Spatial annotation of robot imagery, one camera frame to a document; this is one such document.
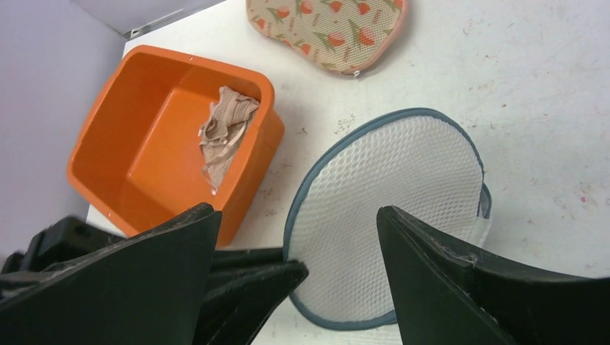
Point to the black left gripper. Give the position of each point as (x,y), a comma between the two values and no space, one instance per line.
(55,249)

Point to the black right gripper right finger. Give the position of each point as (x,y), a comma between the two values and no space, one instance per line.
(447,291)

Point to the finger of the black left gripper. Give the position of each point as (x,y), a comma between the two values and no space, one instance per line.
(238,301)
(223,260)

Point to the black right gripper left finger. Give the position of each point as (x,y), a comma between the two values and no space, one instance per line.
(146,289)

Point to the floral padded bra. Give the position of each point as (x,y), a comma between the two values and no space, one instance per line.
(340,36)

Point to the orange plastic tub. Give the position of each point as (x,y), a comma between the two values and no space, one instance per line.
(137,158)

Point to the beige crumpled garment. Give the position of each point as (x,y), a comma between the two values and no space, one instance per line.
(222,134)

